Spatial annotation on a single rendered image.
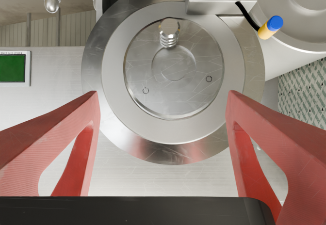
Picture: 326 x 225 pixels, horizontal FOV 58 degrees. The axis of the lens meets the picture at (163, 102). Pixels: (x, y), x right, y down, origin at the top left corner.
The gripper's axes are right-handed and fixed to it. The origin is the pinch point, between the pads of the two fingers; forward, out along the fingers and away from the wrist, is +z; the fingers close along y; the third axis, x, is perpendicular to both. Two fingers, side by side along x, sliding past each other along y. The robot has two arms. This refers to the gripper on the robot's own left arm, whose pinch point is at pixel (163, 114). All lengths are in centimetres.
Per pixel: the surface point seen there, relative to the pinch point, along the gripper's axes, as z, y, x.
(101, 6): 14.7, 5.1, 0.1
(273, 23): 7.3, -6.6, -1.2
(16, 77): 39, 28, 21
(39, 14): 334, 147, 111
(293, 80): 26.1, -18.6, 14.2
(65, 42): 314, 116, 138
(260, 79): 10.4, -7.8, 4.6
